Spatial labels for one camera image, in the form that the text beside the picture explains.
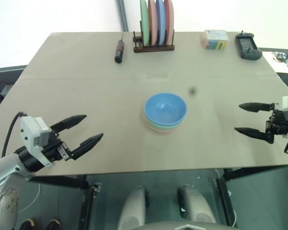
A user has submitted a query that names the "black metal table frame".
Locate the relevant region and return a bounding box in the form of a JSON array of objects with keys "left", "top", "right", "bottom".
[{"left": 25, "top": 165, "right": 288, "bottom": 230}]

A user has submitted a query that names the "dark wooden plate rack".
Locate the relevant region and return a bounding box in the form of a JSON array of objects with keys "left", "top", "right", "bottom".
[{"left": 132, "top": 29, "right": 176, "bottom": 53}]

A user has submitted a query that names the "blue plate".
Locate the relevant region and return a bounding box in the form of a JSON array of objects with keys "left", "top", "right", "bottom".
[{"left": 156, "top": 0, "right": 167, "bottom": 46}]

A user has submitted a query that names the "silver right robot leg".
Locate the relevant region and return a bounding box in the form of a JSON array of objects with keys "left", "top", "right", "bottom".
[{"left": 177, "top": 184, "right": 217, "bottom": 225}]

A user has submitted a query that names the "green plastic bowl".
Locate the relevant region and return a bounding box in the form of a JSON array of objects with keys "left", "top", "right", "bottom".
[{"left": 144, "top": 114, "right": 186, "bottom": 131}]

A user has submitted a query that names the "grey metal pole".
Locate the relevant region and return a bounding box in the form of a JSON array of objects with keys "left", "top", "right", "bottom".
[{"left": 116, "top": 0, "right": 130, "bottom": 32}]

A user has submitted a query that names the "small grey box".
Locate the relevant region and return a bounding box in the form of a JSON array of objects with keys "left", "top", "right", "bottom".
[{"left": 0, "top": 84, "right": 13, "bottom": 96}]

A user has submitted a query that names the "black remote controller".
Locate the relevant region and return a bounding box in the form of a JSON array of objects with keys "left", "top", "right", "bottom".
[{"left": 235, "top": 30, "right": 263, "bottom": 61}]

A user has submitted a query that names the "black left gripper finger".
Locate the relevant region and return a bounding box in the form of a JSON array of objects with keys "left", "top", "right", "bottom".
[
  {"left": 49, "top": 115, "right": 88, "bottom": 133},
  {"left": 70, "top": 133, "right": 104, "bottom": 161}
]

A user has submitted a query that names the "black screwdriver with red band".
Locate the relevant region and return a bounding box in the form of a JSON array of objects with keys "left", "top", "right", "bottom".
[{"left": 114, "top": 32, "right": 126, "bottom": 64}]

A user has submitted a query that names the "silver left robot leg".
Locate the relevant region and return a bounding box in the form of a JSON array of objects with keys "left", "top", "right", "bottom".
[{"left": 117, "top": 185, "right": 150, "bottom": 230}]

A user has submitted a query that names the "red plate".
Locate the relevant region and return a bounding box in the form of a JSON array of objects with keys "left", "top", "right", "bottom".
[{"left": 163, "top": 0, "right": 176, "bottom": 45}]

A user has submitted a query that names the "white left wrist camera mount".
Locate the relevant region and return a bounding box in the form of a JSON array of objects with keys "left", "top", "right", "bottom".
[{"left": 20, "top": 116, "right": 56, "bottom": 168}]

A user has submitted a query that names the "grey robot torso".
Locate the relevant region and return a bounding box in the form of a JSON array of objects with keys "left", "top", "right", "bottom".
[{"left": 133, "top": 221, "right": 232, "bottom": 230}]

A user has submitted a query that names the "pink plastic bowl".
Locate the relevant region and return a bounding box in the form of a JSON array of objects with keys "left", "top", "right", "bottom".
[{"left": 146, "top": 121, "right": 183, "bottom": 137}]

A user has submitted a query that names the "dark shoe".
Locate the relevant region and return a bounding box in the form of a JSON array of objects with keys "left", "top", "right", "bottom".
[
  {"left": 45, "top": 218, "right": 63, "bottom": 230},
  {"left": 20, "top": 218, "right": 41, "bottom": 230}
]

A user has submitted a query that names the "silver robot leg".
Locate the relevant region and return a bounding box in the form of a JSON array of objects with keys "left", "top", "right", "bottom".
[
  {"left": 177, "top": 184, "right": 217, "bottom": 225},
  {"left": 117, "top": 185, "right": 150, "bottom": 230}
]

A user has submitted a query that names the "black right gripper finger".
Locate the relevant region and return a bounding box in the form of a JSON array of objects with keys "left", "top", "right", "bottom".
[
  {"left": 234, "top": 126, "right": 275, "bottom": 145},
  {"left": 238, "top": 102, "right": 276, "bottom": 114}
]

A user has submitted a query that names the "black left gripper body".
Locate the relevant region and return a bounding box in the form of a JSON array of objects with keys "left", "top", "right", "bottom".
[{"left": 42, "top": 130, "right": 72, "bottom": 162}]

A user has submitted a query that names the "white paper sheet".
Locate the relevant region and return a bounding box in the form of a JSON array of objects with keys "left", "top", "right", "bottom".
[{"left": 261, "top": 50, "right": 288, "bottom": 74}]

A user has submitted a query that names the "green plate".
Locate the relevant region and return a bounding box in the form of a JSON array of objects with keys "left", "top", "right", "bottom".
[{"left": 139, "top": 0, "right": 150, "bottom": 46}]

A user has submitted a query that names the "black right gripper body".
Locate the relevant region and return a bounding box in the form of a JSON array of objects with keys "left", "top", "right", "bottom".
[{"left": 265, "top": 109, "right": 288, "bottom": 138}]

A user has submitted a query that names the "blue plastic bowl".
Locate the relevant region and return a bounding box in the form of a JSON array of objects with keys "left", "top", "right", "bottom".
[{"left": 144, "top": 93, "right": 188, "bottom": 127}]

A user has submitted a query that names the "white box with colourful print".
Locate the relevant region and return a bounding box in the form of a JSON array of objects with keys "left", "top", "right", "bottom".
[{"left": 201, "top": 29, "right": 230, "bottom": 51}]

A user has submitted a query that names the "pink plate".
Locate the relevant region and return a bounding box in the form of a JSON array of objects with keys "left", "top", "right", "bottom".
[{"left": 147, "top": 0, "right": 158, "bottom": 46}]

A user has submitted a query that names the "metal key bunch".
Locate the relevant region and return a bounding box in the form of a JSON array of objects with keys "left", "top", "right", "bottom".
[{"left": 273, "top": 51, "right": 288, "bottom": 63}]

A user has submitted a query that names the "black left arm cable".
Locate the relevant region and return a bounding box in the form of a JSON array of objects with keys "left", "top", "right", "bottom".
[{"left": 1, "top": 111, "right": 29, "bottom": 159}]

